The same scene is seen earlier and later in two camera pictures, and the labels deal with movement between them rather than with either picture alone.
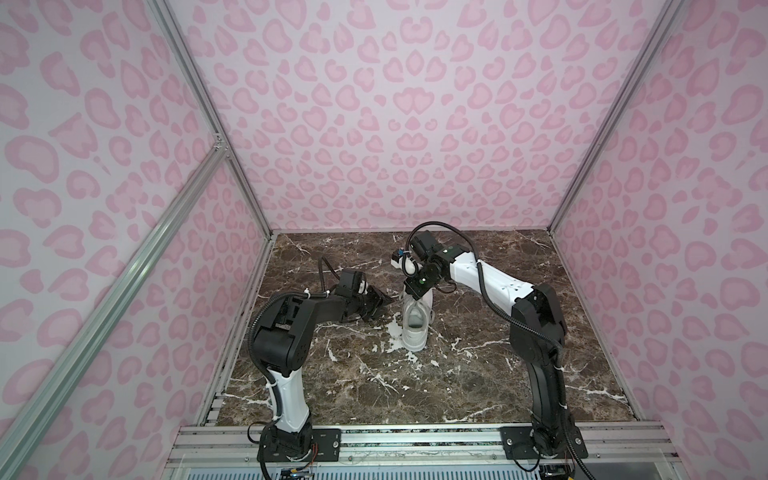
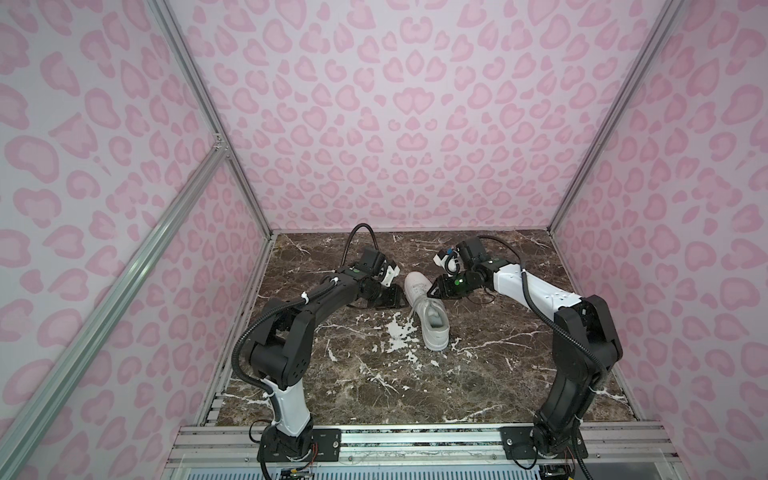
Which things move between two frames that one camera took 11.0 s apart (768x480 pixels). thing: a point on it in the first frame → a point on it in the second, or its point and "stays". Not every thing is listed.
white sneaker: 418,315 → 431,311
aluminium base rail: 613,452 stays
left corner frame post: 223,136 stays
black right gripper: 414,289 → 445,289
